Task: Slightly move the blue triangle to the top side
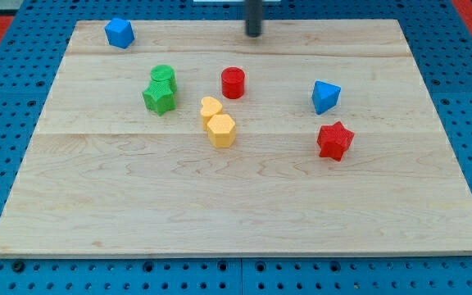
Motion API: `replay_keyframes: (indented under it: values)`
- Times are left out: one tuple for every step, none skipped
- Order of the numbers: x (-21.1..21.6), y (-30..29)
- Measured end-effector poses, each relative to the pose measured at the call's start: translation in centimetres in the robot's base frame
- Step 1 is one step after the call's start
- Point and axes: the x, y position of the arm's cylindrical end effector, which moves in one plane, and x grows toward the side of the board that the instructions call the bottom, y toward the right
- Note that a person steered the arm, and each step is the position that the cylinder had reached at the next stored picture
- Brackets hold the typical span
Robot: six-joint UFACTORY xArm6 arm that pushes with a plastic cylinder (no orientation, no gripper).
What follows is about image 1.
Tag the blue triangle block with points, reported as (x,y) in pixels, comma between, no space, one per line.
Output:
(324,96)

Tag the yellow hexagon block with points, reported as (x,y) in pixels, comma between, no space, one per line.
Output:
(221,130)

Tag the yellow heart block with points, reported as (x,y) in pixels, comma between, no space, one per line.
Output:
(210,107)

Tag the red cylinder block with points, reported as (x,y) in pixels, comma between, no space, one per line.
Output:
(232,82)

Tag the light wooden board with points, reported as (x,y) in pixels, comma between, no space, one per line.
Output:
(104,177)

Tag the green star block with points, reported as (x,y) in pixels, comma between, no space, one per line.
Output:
(159,97)

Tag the red star block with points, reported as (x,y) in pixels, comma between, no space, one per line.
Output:
(334,140)

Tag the green cylinder block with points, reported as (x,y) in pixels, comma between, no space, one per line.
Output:
(164,73)

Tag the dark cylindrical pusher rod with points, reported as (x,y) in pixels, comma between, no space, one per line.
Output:
(253,18)

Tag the blue cube block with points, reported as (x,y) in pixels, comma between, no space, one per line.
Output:
(119,33)

